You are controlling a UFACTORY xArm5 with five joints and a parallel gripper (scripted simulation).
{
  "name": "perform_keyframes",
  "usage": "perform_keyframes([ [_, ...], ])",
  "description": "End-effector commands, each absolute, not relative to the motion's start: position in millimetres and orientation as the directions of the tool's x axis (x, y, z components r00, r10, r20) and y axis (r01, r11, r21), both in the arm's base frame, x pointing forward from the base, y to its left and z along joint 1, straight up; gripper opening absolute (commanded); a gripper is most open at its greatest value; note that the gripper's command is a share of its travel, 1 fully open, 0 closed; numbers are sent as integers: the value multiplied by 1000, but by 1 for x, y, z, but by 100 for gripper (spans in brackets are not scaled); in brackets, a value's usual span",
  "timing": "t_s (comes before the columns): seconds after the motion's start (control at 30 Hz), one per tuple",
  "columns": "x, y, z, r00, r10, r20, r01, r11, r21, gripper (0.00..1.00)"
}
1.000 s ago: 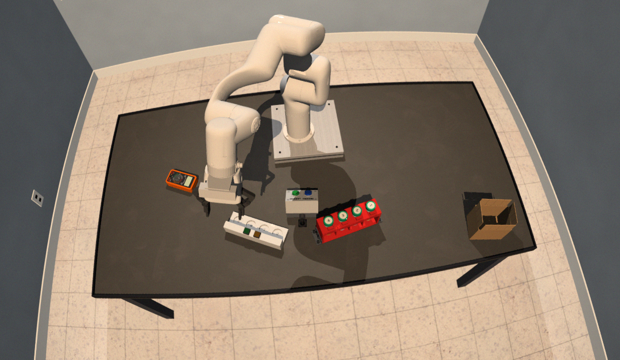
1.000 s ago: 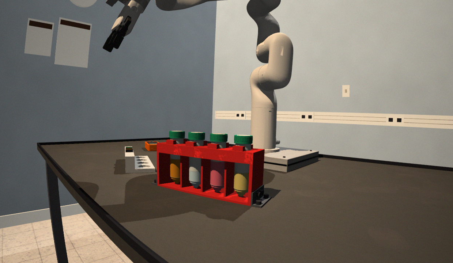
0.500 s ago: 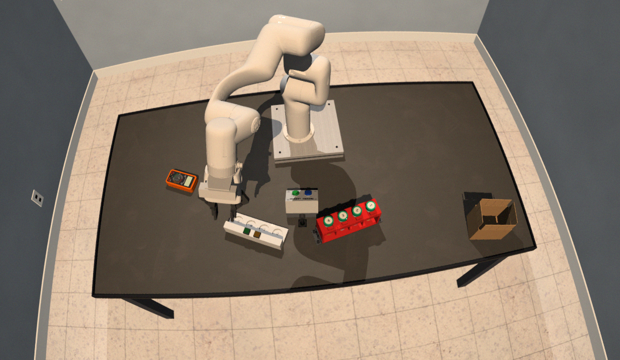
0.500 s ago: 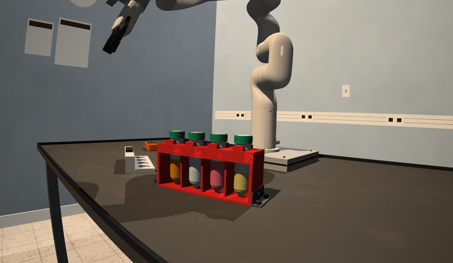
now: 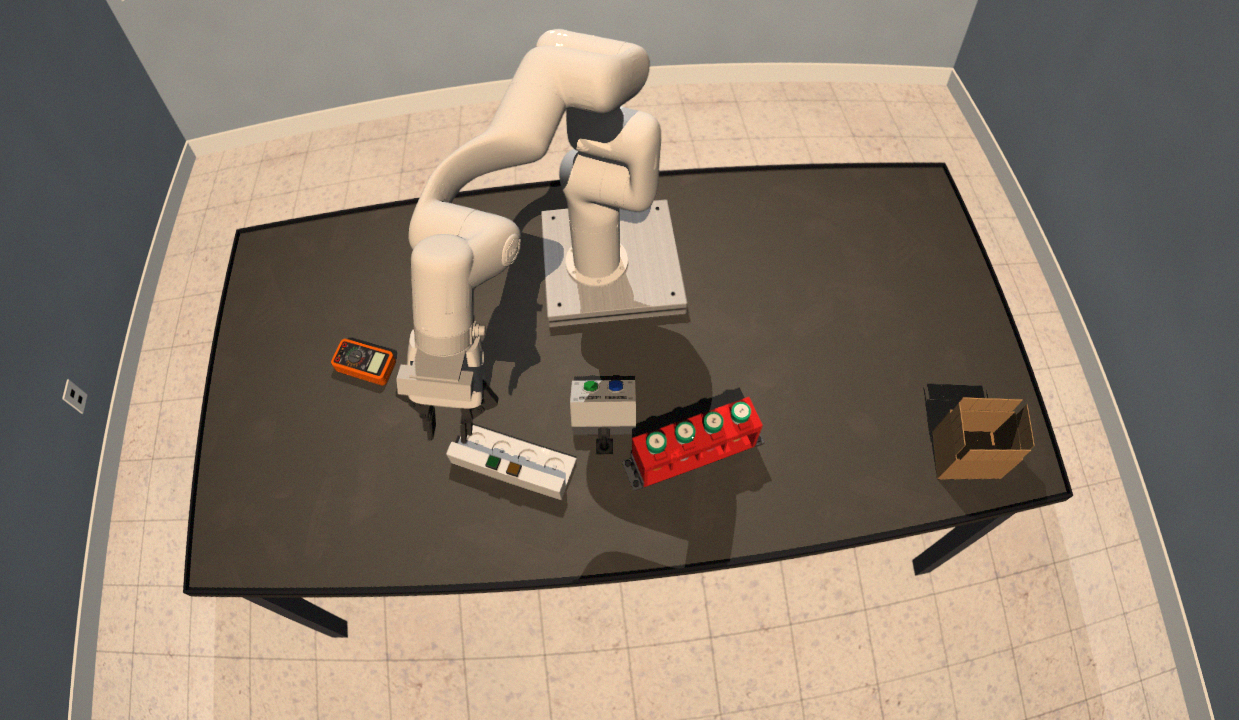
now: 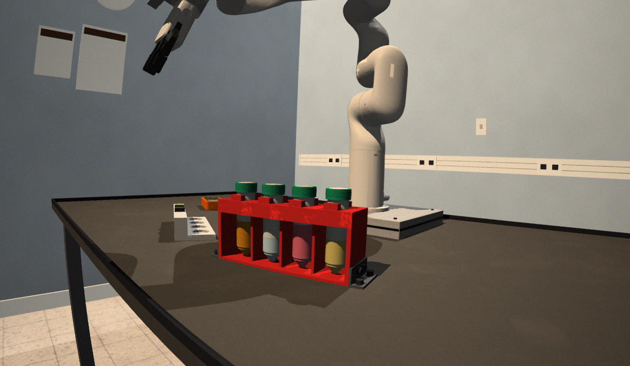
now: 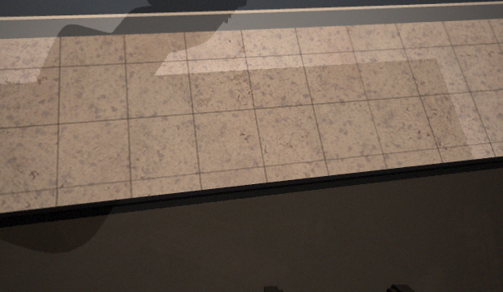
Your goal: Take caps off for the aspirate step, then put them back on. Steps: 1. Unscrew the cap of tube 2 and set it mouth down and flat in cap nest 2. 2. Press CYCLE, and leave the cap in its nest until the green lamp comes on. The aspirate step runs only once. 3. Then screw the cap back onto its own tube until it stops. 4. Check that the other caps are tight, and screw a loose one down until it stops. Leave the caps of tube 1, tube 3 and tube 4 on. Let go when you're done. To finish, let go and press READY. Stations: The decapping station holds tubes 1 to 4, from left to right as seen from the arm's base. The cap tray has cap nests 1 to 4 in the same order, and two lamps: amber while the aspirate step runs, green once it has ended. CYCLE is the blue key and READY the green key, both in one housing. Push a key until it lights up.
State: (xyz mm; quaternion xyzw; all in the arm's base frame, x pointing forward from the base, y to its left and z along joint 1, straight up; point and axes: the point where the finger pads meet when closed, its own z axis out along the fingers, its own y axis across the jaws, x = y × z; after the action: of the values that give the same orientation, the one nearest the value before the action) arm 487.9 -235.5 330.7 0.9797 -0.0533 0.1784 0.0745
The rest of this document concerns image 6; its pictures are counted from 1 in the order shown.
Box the red tube rack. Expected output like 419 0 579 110
218 193 368 287

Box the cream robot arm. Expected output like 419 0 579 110
216 0 408 212

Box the orange digital multimeter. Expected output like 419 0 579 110
201 197 221 210

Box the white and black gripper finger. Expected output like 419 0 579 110
147 22 182 73
143 41 161 75

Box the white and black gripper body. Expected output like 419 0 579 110
155 0 200 52

